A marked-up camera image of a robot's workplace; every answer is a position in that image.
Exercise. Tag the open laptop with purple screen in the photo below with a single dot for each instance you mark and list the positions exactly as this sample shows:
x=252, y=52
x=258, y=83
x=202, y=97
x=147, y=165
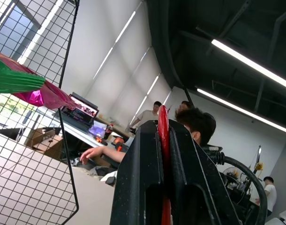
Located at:
x=98, y=129

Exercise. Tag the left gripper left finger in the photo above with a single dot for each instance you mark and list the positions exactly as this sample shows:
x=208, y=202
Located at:
x=138, y=175

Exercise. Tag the brown cardboard box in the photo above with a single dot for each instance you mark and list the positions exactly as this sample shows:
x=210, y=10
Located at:
x=47, y=143

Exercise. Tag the magenta chip bag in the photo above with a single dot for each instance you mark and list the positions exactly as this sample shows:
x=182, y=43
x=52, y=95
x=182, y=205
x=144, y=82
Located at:
x=51, y=96

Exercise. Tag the long ceiling light strip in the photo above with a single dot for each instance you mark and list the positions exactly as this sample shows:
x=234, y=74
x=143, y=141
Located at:
x=241, y=109
x=250, y=61

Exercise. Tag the black desk fan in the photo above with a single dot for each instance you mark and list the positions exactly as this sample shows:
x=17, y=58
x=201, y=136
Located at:
x=232, y=177

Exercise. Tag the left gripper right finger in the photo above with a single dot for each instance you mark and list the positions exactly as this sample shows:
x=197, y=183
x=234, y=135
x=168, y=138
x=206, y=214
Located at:
x=194, y=182

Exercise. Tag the cola bottle with red label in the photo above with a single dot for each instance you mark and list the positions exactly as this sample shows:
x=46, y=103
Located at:
x=108, y=133

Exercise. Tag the person in white shirt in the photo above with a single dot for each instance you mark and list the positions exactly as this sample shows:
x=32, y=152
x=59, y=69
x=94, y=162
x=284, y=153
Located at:
x=147, y=114
x=270, y=194

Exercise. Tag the dark-haired person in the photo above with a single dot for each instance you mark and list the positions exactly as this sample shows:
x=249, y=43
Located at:
x=185, y=105
x=194, y=122

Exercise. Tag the green chip bag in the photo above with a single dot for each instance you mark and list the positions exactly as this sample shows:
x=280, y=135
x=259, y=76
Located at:
x=16, y=82

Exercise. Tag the open laptop with pink screen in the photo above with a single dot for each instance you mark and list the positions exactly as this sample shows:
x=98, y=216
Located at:
x=84, y=109

